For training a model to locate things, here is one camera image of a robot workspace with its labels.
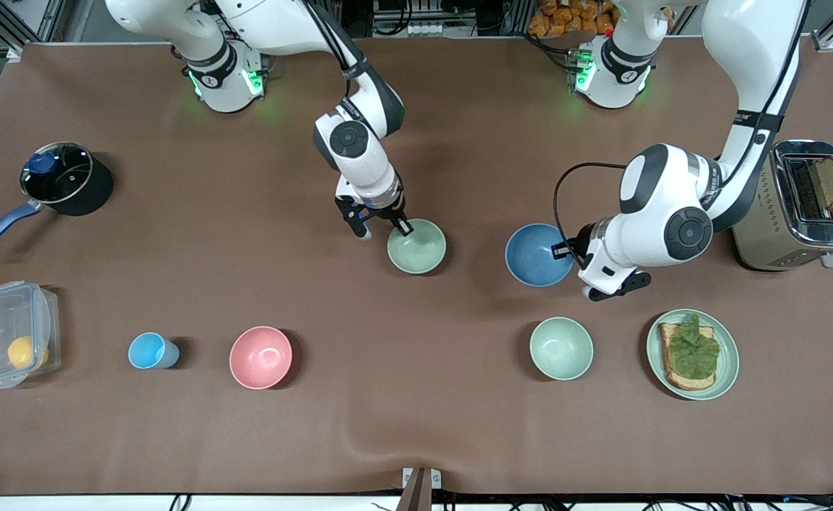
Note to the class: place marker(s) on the pale green bowl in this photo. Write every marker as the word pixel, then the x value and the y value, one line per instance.
pixel 420 248
pixel 561 348

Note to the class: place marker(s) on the pale green plate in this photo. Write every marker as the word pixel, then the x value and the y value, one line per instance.
pixel 727 369

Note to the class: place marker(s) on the orange snack bag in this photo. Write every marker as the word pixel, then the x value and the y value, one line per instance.
pixel 565 18

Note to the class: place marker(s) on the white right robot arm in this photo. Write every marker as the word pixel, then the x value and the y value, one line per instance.
pixel 359 142

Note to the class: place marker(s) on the brown bread slice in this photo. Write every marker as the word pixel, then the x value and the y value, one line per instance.
pixel 829 183

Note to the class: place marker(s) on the beige steel toaster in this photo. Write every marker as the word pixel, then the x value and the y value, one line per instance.
pixel 771 227

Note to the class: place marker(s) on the glass pot lid blue knob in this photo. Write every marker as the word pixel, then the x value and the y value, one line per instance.
pixel 68 174

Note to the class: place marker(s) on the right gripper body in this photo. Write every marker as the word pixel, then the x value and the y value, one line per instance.
pixel 388 211

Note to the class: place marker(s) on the yellow lemon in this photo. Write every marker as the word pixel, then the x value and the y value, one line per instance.
pixel 25 352

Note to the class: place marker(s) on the blue bowl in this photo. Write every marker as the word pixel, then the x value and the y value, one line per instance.
pixel 533 259

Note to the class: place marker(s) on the light blue cup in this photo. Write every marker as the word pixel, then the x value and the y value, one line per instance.
pixel 150 350

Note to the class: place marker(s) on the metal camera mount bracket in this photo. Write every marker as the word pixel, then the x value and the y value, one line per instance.
pixel 420 486

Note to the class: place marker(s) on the clear plastic food container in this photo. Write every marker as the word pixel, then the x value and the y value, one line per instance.
pixel 4 319

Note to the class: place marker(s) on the brown table cloth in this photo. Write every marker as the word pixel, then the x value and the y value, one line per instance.
pixel 416 369

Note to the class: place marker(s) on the green lettuce leaf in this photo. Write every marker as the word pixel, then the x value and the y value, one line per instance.
pixel 693 351

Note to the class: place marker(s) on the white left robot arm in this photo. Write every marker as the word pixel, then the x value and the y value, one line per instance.
pixel 672 206

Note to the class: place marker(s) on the toast slice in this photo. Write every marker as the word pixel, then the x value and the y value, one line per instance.
pixel 679 376

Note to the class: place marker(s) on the pink bowl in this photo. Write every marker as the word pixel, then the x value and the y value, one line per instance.
pixel 260 357

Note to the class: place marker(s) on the white power strip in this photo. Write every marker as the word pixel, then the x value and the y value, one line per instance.
pixel 423 29

